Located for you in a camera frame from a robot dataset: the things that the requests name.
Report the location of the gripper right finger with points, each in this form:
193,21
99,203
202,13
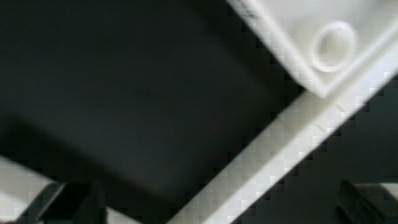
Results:
368,203

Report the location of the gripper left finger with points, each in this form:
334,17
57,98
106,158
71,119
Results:
67,204

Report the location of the white table leg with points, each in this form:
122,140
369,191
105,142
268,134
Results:
21,184

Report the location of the white square table top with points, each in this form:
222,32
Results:
327,36

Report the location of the white fence obstacle frame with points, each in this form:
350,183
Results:
298,130

